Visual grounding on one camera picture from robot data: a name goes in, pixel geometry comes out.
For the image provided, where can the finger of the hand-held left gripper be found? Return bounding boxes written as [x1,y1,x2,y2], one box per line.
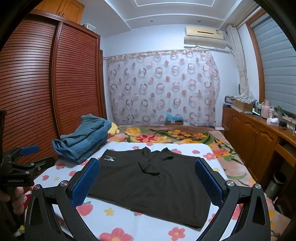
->
[10,156,56,174]
[2,145,40,161]

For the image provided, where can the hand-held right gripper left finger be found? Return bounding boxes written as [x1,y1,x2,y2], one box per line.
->
[24,158,100,241]

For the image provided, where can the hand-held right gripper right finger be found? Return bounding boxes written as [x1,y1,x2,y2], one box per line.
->
[194,159,271,241]

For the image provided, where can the black t-shirt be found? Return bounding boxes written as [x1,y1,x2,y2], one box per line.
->
[87,147,220,230]

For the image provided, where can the person's left hand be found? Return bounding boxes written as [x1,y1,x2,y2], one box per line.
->
[0,186,25,217]

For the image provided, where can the folded blue jeans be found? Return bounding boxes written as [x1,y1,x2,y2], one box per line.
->
[51,114,112,165]

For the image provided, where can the floral blanket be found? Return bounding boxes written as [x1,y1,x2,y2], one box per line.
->
[109,125,285,232]

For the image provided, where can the yellow plush toy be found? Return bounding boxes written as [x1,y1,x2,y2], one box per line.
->
[107,122,120,138]

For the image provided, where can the wooden side cabinet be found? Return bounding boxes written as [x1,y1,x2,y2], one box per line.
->
[222,105,296,209]

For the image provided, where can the grey trash can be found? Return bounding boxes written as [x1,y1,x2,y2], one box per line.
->
[265,171,287,201]

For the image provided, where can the strawberry print bed sheet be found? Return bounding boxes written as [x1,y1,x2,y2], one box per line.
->
[14,140,243,241]

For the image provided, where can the blue item on box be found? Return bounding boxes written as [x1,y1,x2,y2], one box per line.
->
[165,113,184,126]

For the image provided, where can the open cardboard box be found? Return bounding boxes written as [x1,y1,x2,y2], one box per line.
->
[233,94,255,112]

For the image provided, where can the pink thermos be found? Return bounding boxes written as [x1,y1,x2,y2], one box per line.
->
[261,100,270,118]

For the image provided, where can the wooden slatted wardrobe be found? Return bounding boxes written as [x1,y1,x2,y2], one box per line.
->
[0,0,108,190]

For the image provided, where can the circle patterned sheer curtain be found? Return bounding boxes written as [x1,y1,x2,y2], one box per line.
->
[105,50,220,127]

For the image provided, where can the tied window curtain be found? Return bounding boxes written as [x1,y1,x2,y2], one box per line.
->
[226,24,250,95]

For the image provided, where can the grey window blind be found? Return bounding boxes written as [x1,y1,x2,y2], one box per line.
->
[251,10,296,116]

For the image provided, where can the beige air conditioner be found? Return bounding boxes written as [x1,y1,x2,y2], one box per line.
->
[184,25,228,49]

